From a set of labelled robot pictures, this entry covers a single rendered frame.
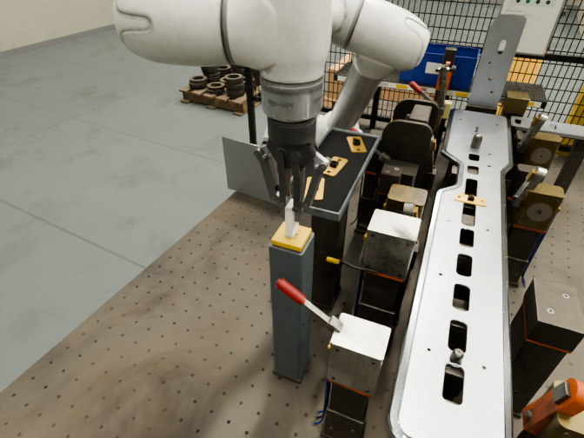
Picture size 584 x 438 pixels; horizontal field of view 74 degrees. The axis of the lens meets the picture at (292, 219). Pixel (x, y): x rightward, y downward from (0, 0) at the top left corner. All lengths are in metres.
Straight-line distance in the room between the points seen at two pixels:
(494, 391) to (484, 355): 0.07
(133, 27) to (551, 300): 0.86
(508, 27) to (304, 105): 1.30
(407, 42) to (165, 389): 1.04
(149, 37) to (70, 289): 2.03
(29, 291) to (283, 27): 2.28
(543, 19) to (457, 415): 1.67
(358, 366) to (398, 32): 0.76
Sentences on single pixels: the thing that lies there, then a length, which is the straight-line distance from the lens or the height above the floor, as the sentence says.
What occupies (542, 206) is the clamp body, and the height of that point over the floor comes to 1.01.
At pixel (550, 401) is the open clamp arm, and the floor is 1.05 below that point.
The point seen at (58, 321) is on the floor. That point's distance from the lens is 2.35.
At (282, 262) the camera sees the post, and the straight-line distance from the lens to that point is 0.74.
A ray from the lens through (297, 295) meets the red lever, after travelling 0.67.
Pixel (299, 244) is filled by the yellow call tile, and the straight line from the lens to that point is 0.71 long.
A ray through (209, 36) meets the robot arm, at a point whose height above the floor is 1.51.
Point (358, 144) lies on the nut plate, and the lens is 1.02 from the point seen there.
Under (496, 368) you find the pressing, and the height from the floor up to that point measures 1.00.
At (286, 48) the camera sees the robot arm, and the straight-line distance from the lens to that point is 0.52.
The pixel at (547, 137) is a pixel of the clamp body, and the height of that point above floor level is 1.04.
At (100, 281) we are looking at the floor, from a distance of 2.46.
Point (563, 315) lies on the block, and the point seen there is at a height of 1.03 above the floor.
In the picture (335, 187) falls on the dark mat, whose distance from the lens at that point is 0.85.
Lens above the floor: 1.63
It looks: 38 degrees down
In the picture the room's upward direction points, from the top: straight up
